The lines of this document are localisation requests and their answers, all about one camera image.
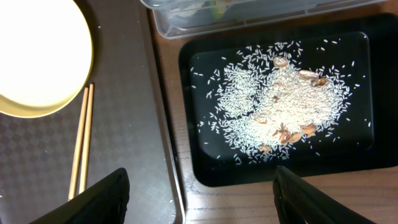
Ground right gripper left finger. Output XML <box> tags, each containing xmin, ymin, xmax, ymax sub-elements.
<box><xmin>32</xmin><ymin>168</ymin><xmax>130</xmax><ymax>224</ymax></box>

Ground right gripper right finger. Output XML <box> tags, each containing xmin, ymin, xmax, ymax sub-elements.
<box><xmin>272</xmin><ymin>166</ymin><xmax>372</xmax><ymax>224</ymax></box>

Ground wooden chopstick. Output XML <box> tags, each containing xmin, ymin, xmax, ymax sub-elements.
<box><xmin>68</xmin><ymin>87</ymin><xmax>89</xmax><ymax>200</ymax></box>
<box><xmin>79</xmin><ymin>83</ymin><xmax>94</xmax><ymax>194</ymax></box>

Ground rice and nut shells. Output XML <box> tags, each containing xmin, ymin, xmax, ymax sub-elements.
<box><xmin>190</xmin><ymin>39</ymin><xmax>373</xmax><ymax>166</ymax></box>

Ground yellow plate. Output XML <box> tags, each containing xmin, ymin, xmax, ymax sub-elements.
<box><xmin>1</xmin><ymin>0</ymin><xmax>93</xmax><ymax>118</ymax></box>

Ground green snack wrapper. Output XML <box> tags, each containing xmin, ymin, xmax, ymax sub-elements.
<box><xmin>209</xmin><ymin>0</ymin><xmax>228</xmax><ymax>20</ymax></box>

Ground black waste tray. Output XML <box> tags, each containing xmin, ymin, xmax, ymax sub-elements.
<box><xmin>178</xmin><ymin>13</ymin><xmax>397</xmax><ymax>187</ymax></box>

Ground dark brown serving tray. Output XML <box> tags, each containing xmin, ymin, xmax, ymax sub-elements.
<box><xmin>1</xmin><ymin>1</ymin><xmax>185</xmax><ymax>223</ymax></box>

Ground clear plastic bin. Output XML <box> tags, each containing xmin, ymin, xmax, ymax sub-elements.
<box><xmin>141</xmin><ymin>0</ymin><xmax>381</xmax><ymax>39</ymax></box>

